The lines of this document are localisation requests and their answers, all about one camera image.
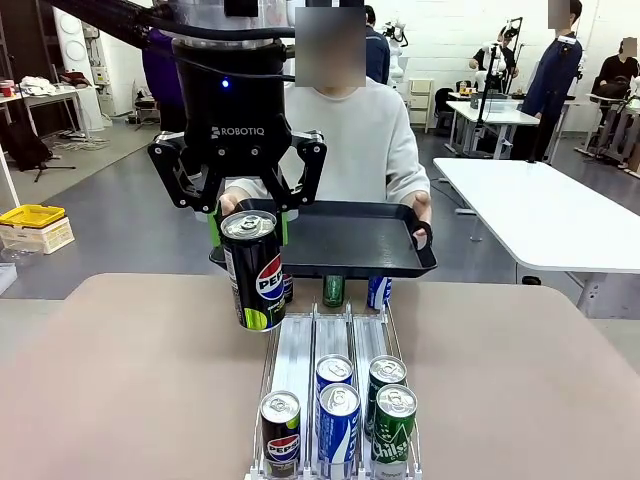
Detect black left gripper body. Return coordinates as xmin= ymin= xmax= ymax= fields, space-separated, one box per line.
xmin=171 ymin=38 xmax=296 ymax=180

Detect black serving tray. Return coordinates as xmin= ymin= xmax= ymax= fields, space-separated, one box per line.
xmin=208 ymin=198 xmax=439 ymax=280

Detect blue Pocari Sweat can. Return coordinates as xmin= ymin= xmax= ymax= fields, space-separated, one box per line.
xmin=315 ymin=353 xmax=354 ymax=396
xmin=317 ymin=382 xmax=362 ymax=479
xmin=367 ymin=276 xmax=394 ymax=310

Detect sweater person's right forearm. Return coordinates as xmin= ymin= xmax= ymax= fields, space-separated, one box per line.
xmin=224 ymin=177 xmax=269 ymax=202

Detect sweater person's left forearm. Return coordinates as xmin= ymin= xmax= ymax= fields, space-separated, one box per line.
xmin=387 ymin=164 xmax=432 ymax=207

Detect person in white sweater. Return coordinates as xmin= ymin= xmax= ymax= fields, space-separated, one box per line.
xmin=224 ymin=7 xmax=432 ymax=211

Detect person in purple hoodie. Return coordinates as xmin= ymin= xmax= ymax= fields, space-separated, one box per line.
xmin=141 ymin=27 xmax=187 ymax=134

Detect person in blue jacket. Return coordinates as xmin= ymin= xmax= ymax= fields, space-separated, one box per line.
xmin=363 ymin=4 xmax=392 ymax=86

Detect person beside white robot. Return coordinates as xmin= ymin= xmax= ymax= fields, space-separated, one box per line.
xmin=469 ymin=27 xmax=520 ymax=96

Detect person in navy coat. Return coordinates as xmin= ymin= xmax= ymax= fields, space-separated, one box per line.
xmin=519 ymin=0 xmax=587 ymax=162

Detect seated person in black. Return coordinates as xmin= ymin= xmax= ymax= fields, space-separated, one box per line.
xmin=594 ymin=37 xmax=640 ymax=101

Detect sweater person's right hand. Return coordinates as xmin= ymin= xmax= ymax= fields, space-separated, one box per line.
xmin=218 ymin=192 xmax=247 ymax=217

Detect sweater person's left hand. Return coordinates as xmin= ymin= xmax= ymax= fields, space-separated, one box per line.
xmin=410 ymin=192 xmax=434 ymax=250

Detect white shelf cart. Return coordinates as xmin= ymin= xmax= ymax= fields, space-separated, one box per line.
xmin=407 ymin=77 xmax=436 ymax=135

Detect dark red cloth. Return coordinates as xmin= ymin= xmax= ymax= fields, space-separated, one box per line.
xmin=59 ymin=71 xmax=94 ymax=89

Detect green Chilsung cider can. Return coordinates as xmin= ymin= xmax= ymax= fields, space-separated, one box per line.
xmin=368 ymin=354 xmax=408 ymax=441
xmin=371 ymin=383 xmax=419 ymax=476
xmin=322 ymin=274 xmax=346 ymax=308

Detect grey table with clutter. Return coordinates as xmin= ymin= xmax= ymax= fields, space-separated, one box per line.
xmin=0 ymin=85 xmax=91 ymax=144

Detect white standing air conditioner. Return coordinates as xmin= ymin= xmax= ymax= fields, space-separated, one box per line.
xmin=52 ymin=7 xmax=106 ymax=132

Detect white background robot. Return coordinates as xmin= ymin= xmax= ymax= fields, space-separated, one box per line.
xmin=382 ymin=19 xmax=410 ymax=81

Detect black office chair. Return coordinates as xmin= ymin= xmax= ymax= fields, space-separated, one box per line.
xmin=433 ymin=87 xmax=456 ymax=137

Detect white storage box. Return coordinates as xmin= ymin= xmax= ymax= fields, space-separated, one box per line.
xmin=0 ymin=215 xmax=76 ymax=255

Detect yellow plastic crate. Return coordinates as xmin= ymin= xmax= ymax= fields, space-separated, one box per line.
xmin=0 ymin=203 xmax=67 ymax=230

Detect black bag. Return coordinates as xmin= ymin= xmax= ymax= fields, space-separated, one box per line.
xmin=0 ymin=119 xmax=54 ymax=174

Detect white cloth pile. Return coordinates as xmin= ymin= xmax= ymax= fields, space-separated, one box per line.
xmin=18 ymin=74 xmax=60 ymax=97

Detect white narrow table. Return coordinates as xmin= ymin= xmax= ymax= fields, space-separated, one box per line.
xmin=444 ymin=98 xmax=542 ymax=156

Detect large white table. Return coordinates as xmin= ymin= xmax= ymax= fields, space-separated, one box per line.
xmin=432 ymin=157 xmax=640 ymax=321

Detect grey table frames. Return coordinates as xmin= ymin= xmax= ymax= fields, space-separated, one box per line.
xmin=574 ymin=92 xmax=640 ymax=174

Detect white wire can dispenser rack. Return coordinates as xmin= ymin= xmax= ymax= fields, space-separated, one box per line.
xmin=248 ymin=298 xmax=424 ymax=480

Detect black camera stand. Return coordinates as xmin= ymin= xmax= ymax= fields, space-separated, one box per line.
xmin=474 ymin=16 xmax=525 ymax=129

